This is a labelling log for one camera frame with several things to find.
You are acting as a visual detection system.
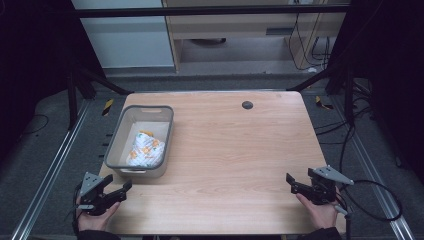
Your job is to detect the black metal stand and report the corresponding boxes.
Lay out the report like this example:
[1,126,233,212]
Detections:
[285,63,359,128]
[65,61,135,132]

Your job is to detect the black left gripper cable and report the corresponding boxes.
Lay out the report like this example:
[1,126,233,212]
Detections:
[65,182,83,235]

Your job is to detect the black hanging desk cables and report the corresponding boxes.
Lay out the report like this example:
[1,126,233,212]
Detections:
[287,0,332,72]

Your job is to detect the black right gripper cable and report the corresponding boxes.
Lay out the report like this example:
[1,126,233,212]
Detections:
[336,179,403,223]

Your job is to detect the yellow black hazard tape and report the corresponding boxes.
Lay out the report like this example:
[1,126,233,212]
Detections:
[314,95,335,111]
[101,98,115,118]

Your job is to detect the white orange patterned cloth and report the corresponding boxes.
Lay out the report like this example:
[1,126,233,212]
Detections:
[126,130,167,169]

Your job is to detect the white cabinet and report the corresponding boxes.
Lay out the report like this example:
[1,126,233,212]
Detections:
[71,0,176,70]

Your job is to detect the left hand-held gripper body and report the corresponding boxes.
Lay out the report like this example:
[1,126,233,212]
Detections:
[77,171,116,217]

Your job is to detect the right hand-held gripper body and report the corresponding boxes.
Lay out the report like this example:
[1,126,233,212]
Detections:
[307,165,355,206]

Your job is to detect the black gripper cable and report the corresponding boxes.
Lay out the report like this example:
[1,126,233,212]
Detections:
[336,179,403,223]
[65,182,83,235]

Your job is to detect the person's left hand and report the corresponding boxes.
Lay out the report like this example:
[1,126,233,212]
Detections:
[76,199,121,233]

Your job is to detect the grey plastic bin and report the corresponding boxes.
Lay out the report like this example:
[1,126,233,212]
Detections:
[103,104,175,180]

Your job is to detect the black floor cable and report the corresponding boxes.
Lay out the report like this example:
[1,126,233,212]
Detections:
[19,113,50,137]

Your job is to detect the aluminium floor rail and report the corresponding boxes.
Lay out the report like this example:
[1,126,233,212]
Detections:
[10,99,92,240]
[331,96,417,240]

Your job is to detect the black horizontal frame bar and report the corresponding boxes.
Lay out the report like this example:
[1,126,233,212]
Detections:
[71,3,352,19]

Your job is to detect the black floor cables bundle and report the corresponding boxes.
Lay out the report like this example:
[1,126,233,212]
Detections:
[313,84,378,174]

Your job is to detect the person's right hand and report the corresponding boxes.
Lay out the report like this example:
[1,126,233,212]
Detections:
[295,193,342,231]

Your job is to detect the light wooden desk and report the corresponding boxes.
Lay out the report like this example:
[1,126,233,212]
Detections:
[161,0,352,72]

